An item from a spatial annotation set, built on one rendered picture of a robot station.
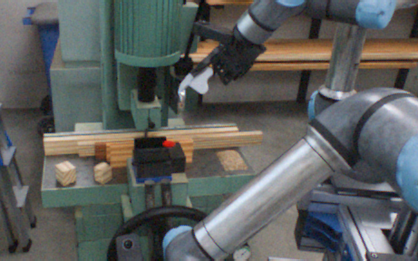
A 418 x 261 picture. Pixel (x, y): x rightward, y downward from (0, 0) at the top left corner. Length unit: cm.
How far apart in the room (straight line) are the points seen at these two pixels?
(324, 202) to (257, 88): 253
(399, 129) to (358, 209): 90
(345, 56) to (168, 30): 58
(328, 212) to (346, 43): 55
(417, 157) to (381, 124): 7
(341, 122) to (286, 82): 335
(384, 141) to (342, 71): 78
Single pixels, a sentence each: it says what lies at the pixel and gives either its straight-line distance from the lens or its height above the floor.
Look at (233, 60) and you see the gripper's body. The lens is 94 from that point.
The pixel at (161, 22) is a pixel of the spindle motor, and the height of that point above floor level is 131.
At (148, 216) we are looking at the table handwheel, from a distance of 94.
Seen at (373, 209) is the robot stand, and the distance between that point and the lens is 150.
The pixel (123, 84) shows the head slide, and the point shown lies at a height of 109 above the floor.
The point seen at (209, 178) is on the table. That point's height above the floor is 90.
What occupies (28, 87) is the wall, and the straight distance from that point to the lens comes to 366.
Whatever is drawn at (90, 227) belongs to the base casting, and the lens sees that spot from 119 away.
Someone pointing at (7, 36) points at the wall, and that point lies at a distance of 355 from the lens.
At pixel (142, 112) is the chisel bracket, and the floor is 105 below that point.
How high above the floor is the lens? 154
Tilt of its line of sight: 27 degrees down
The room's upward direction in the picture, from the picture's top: 1 degrees clockwise
